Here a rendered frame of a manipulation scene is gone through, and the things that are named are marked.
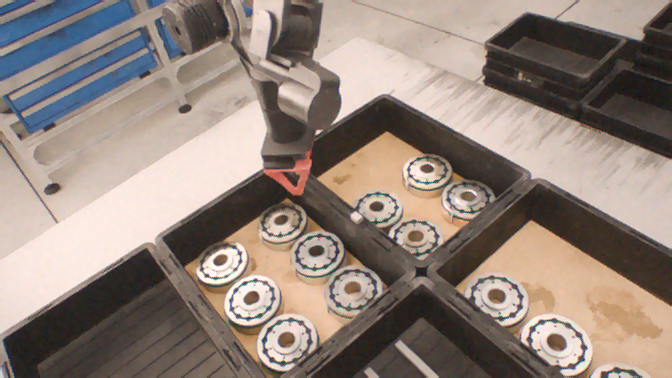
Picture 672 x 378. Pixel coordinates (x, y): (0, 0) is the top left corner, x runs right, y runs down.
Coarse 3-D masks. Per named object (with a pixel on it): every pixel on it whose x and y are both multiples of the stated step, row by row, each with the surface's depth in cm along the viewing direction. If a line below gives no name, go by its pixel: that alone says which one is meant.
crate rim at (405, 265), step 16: (256, 176) 100; (320, 192) 94; (208, 208) 95; (336, 208) 91; (176, 224) 93; (352, 224) 87; (160, 240) 91; (400, 256) 81; (176, 272) 85; (192, 288) 82; (400, 288) 77; (208, 304) 80; (352, 320) 74; (224, 336) 75; (336, 336) 73; (240, 352) 74; (320, 352) 71; (256, 368) 71; (304, 368) 70
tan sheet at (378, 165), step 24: (384, 144) 116; (408, 144) 115; (336, 168) 112; (360, 168) 111; (384, 168) 110; (336, 192) 107; (360, 192) 106; (408, 192) 104; (408, 216) 100; (432, 216) 99
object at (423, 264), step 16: (384, 96) 112; (352, 112) 109; (416, 112) 106; (336, 128) 107; (448, 128) 101; (480, 144) 97; (496, 160) 93; (528, 176) 89; (512, 192) 87; (352, 208) 90; (496, 208) 85; (368, 224) 87; (464, 224) 83; (384, 240) 84; (448, 240) 82; (432, 256) 80; (416, 272) 80
